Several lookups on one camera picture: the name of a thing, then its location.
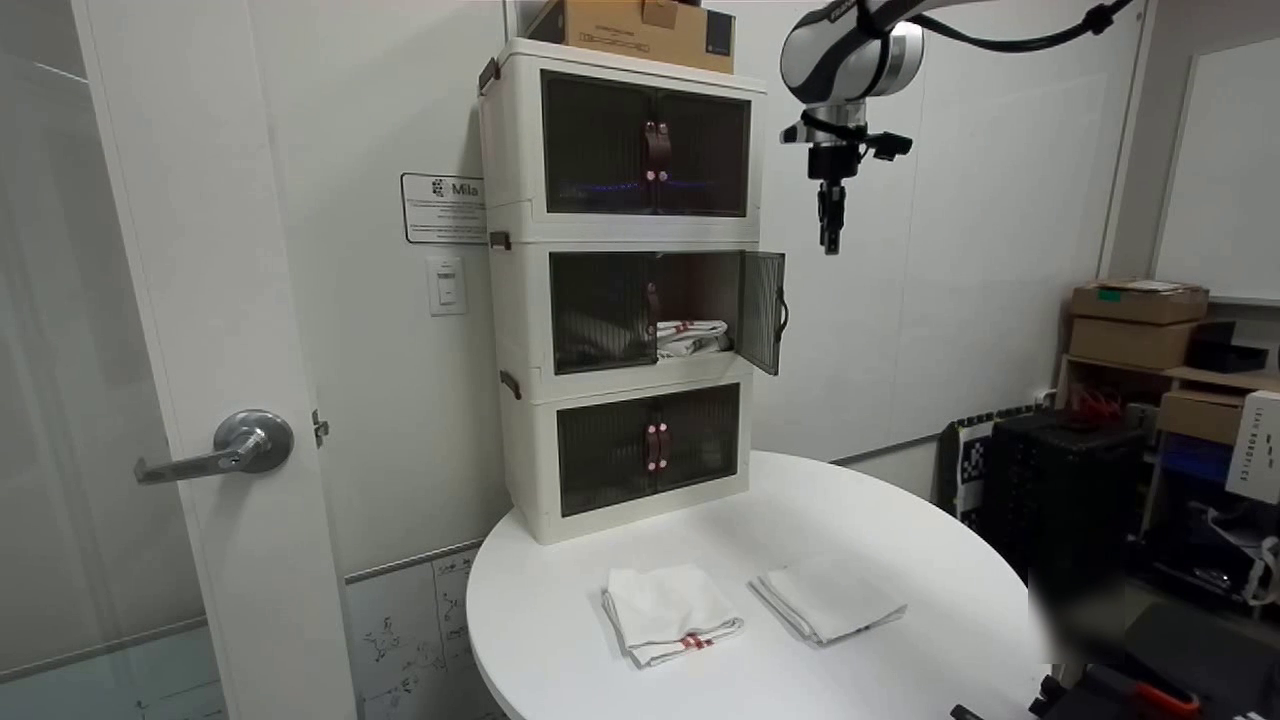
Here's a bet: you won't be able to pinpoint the white cloth with red stripe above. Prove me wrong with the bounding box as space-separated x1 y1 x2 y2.
594 563 745 670

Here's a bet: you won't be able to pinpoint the cardboard box atop cabinet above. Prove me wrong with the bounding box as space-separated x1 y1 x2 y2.
522 0 738 76

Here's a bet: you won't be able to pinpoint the black clamp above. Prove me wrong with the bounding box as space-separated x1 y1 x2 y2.
1027 614 1135 720

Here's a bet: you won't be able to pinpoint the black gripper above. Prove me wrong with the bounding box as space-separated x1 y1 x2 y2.
804 138 867 257

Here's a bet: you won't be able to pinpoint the white device box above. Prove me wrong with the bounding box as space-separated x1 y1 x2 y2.
1222 389 1280 507

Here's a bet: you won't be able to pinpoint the white wall name sign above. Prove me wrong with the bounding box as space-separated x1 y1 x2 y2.
395 166 490 248

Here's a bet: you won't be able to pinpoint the white wall switch plate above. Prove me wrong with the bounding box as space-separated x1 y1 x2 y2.
427 257 466 320

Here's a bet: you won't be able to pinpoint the folded cloths inside cabinet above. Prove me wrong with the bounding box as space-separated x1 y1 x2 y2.
653 314 731 362

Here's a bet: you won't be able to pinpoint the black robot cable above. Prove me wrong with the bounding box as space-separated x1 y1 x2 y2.
914 0 1135 56

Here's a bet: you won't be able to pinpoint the dark bag inside cabinet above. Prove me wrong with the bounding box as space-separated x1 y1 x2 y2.
556 309 655 375

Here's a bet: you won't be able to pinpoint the small cardboard box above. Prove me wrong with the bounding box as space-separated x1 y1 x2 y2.
1156 383 1252 448

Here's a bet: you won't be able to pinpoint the white room door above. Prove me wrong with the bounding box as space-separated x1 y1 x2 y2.
73 0 358 720

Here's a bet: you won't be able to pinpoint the blue box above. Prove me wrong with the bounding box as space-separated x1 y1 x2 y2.
1156 432 1235 486

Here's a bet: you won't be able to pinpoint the large cardboard box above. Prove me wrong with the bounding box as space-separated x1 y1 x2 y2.
1062 314 1198 375

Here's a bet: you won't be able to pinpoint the silver door lever handle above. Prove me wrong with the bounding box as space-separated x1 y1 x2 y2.
133 405 295 486

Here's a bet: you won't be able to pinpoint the white cloth with blue mark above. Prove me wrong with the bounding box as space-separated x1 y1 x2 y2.
748 563 913 649

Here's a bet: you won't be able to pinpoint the black plastic crate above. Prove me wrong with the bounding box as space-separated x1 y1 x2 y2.
976 408 1151 611

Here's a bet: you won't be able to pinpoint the flat cardboard box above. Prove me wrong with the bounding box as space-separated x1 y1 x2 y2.
1062 276 1211 330

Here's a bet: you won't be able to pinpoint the orange clamp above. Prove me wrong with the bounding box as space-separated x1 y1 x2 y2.
1122 677 1202 720

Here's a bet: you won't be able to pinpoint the dark translucent cabinet door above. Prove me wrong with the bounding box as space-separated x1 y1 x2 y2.
735 248 793 381

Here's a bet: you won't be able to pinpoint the white stacked three-tier cabinet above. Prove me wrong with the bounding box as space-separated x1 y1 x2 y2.
474 35 793 545

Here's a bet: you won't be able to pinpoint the black and white marker board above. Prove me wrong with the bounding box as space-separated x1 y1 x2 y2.
934 412 1003 525

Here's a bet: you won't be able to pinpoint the white whiteboard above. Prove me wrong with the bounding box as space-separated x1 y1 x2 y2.
1151 31 1280 311

